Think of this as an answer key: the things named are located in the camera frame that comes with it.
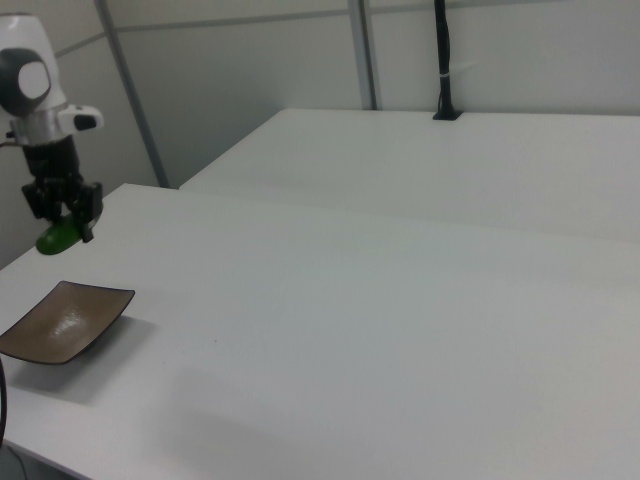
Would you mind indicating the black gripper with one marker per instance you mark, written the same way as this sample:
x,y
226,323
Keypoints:
x,y
52,162

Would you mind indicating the green cucumber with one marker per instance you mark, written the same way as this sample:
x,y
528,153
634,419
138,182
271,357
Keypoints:
x,y
59,239

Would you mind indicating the brown square ceramic plate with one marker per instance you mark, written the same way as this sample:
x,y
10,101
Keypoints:
x,y
62,322

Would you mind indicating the black pole with base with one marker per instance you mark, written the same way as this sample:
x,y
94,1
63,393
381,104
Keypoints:
x,y
443,55

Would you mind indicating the slanted grey metal partition post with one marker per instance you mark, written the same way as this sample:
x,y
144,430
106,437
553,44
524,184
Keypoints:
x,y
135,100

